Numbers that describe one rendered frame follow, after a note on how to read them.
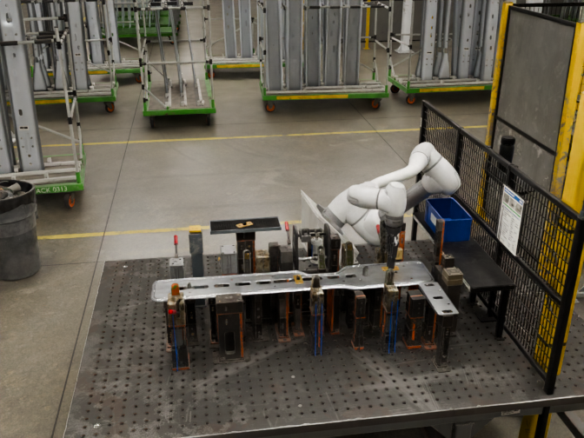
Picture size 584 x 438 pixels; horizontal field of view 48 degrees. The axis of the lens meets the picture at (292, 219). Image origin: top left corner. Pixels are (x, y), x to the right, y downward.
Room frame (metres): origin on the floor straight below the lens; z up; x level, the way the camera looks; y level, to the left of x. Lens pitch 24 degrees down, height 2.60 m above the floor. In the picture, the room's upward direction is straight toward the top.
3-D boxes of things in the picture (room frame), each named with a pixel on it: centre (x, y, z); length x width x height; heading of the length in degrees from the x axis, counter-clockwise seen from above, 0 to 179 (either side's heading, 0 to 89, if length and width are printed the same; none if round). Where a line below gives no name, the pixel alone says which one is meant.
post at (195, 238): (3.07, 0.50, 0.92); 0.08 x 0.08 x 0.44; 8
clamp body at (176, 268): (2.89, 0.58, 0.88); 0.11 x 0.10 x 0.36; 8
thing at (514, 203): (2.86, -1.05, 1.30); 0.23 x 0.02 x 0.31; 8
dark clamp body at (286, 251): (3.00, 0.03, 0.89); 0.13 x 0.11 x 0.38; 8
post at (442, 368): (2.53, -0.70, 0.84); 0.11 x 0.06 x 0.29; 8
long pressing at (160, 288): (2.80, -0.01, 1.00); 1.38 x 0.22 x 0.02; 98
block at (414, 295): (2.71, -0.59, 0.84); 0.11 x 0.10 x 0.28; 8
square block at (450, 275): (2.79, -0.78, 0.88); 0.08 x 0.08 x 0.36; 8
